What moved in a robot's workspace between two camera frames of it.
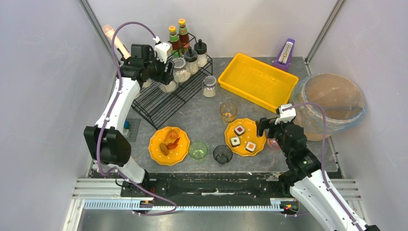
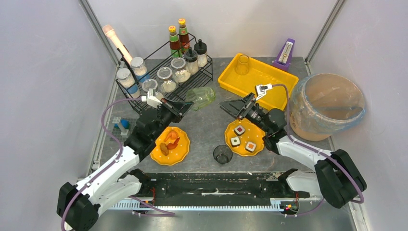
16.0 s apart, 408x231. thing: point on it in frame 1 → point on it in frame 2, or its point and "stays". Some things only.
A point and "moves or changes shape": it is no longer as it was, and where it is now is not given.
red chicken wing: x=172 y=146 stays
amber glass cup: x=228 y=111 → x=242 y=67
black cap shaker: x=192 y=60 stays
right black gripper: x=268 y=127 → x=245 y=107
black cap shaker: x=200 y=49 stays
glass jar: x=181 y=74 stays
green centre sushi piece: x=235 y=141 stays
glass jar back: x=209 y=86 → x=148 y=84
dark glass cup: x=223 y=153 stays
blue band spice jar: x=147 y=83 moves or changes shape
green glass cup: x=197 y=149 → x=200 y=96
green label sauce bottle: x=174 y=42 stays
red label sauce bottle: x=184 y=36 stays
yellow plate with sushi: x=241 y=137 stays
